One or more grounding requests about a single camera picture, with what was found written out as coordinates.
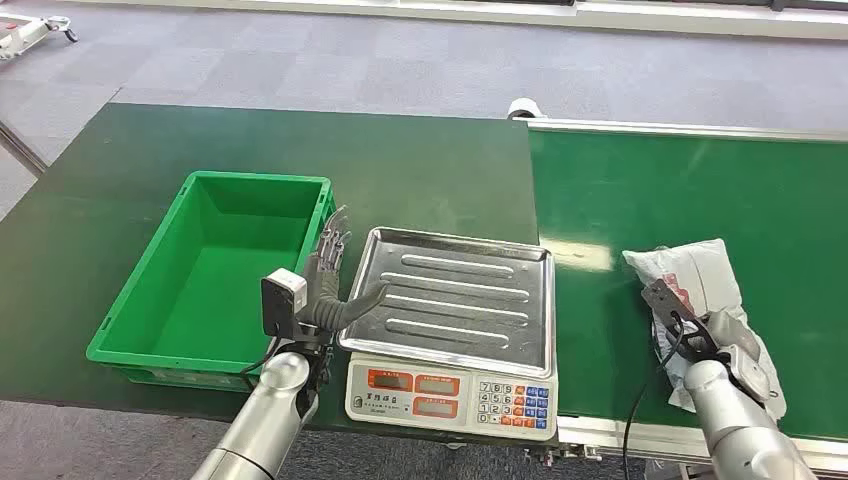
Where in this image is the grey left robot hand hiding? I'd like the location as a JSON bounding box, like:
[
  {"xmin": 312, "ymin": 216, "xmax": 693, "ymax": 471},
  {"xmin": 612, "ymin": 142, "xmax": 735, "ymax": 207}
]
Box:
[{"xmin": 301, "ymin": 205, "xmax": 391, "ymax": 333}]

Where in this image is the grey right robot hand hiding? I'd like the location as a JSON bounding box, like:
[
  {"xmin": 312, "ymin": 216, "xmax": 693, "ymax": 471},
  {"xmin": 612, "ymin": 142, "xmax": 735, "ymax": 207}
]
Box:
[{"xmin": 641, "ymin": 278, "xmax": 763, "ymax": 364}]

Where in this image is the white plastic mailer package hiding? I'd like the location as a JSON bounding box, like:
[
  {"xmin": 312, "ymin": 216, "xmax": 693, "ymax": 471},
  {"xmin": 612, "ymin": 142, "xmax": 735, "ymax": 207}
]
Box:
[{"xmin": 622, "ymin": 238, "xmax": 789, "ymax": 423}]

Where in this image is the green plastic crate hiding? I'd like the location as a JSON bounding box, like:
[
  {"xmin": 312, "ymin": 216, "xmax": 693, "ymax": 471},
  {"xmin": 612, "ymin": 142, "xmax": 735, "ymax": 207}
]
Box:
[{"xmin": 86, "ymin": 170, "xmax": 338, "ymax": 393}]

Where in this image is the steel scale tray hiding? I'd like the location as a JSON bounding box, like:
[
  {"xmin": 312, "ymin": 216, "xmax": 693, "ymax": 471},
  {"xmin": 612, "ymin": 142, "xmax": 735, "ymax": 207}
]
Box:
[{"xmin": 336, "ymin": 226, "xmax": 556, "ymax": 379}]

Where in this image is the white electronic scale body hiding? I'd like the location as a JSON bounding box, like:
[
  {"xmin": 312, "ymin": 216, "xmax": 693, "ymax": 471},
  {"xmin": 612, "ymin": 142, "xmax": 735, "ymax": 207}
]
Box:
[{"xmin": 343, "ymin": 351, "xmax": 560, "ymax": 443}]

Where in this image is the dark metal floor strip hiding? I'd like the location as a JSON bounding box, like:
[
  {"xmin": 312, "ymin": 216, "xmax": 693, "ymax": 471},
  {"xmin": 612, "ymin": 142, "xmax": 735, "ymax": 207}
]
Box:
[{"xmin": 0, "ymin": 121, "xmax": 49, "ymax": 178}]

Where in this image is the white wheeled cart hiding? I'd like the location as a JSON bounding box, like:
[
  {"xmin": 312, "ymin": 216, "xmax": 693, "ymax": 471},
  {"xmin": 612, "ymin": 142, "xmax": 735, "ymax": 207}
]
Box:
[{"xmin": 0, "ymin": 13, "xmax": 79, "ymax": 62}]

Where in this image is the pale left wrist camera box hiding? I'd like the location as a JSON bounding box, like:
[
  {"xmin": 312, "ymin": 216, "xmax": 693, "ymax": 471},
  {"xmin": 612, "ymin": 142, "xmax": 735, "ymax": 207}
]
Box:
[{"xmin": 260, "ymin": 268, "xmax": 310, "ymax": 340}]

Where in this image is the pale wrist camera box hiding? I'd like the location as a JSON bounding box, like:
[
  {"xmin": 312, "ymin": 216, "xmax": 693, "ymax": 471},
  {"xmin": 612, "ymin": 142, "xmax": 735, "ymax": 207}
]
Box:
[
  {"xmin": 260, "ymin": 268, "xmax": 310, "ymax": 340},
  {"xmin": 727, "ymin": 343, "xmax": 774, "ymax": 403}
]

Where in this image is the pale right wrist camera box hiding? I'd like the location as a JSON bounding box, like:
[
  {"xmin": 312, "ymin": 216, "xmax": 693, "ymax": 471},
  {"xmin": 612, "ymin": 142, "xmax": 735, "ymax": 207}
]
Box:
[{"xmin": 727, "ymin": 343, "xmax": 774, "ymax": 403}]

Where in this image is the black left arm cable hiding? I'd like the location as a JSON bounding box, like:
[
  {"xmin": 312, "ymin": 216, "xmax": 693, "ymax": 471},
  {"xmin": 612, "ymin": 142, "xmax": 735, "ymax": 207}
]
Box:
[{"xmin": 239, "ymin": 336, "xmax": 285, "ymax": 391}]

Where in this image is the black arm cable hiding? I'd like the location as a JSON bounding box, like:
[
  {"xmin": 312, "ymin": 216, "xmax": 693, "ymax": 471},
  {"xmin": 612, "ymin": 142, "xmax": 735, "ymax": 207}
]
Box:
[
  {"xmin": 239, "ymin": 336, "xmax": 285, "ymax": 391},
  {"xmin": 621, "ymin": 316, "xmax": 686, "ymax": 480}
]

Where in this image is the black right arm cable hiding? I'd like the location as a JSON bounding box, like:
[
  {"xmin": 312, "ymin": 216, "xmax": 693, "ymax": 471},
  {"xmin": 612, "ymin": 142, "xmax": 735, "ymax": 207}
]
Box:
[{"xmin": 621, "ymin": 316, "xmax": 686, "ymax": 480}]

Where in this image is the aluminium conveyor frame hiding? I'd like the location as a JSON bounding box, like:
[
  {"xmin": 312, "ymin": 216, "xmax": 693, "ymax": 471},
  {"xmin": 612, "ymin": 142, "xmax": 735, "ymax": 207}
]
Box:
[{"xmin": 506, "ymin": 97, "xmax": 848, "ymax": 475}]

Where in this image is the white wall ledge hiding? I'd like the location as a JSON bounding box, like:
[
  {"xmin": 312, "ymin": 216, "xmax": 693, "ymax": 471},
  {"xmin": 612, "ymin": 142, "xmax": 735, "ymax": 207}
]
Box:
[{"xmin": 66, "ymin": 0, "xmax": 848, "ymax": 42}]

